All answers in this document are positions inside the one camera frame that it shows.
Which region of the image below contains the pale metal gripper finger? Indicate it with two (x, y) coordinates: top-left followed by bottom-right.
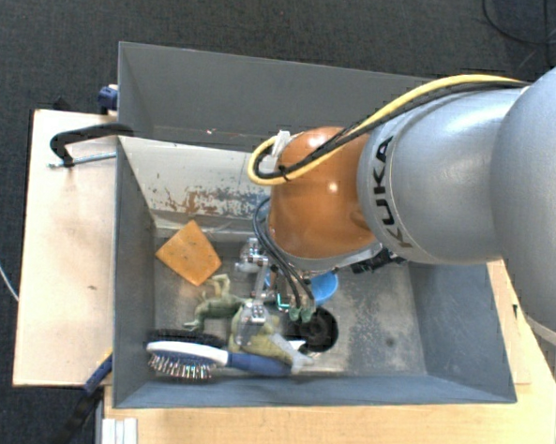
(232, 298), (269, 349)
(267, 333), (308, 360)

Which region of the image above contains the green toy frog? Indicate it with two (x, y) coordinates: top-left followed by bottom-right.
(182, 271), (304, 365)

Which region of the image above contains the black round wheel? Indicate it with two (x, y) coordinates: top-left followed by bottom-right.
(282, 304), (342, 355)

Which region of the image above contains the orange wedge sponge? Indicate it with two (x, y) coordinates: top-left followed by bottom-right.
(152, 216), (225, 289)

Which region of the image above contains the blue cup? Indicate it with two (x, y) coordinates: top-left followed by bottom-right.
(263, 266), (339, 309)

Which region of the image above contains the blue and white hairbrush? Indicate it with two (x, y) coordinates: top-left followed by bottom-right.
(143, 337), (316, 390)

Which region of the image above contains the grey metal bin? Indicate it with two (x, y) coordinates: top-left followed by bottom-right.
(96, 40), (538, 435)

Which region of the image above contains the pale wood board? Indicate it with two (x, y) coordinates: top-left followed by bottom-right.
(11, 109), (129, 393)

